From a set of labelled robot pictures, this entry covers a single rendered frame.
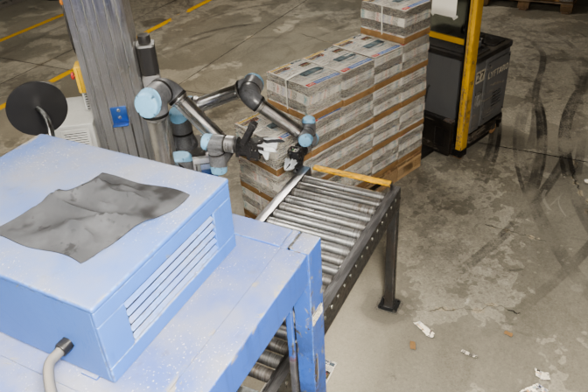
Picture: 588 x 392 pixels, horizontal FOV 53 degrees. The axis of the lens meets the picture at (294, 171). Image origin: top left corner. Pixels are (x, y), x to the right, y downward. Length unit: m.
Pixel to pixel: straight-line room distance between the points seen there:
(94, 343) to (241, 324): 0.30
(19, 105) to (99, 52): 1.03
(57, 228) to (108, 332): 0.25
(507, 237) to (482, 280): 0.46
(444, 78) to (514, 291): 1.84
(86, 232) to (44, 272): 0.11
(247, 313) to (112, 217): 0.35
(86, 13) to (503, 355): 2.60
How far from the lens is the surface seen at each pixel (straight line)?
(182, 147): 3.38
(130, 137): 3.02
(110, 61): 2.86
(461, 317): 3.49
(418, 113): 4.42
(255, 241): 1.49
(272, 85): 3.67
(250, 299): 1.34
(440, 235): 4.01
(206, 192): 1.33
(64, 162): 1.56
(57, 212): 1.36
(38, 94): 1.87
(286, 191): 2.98
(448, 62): 4.72
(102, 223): 1.26
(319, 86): 3.49
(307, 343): 1.67
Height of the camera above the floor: 2.48
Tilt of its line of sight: 32 degrees down
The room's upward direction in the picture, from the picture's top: 4 degrees counter-clockwise
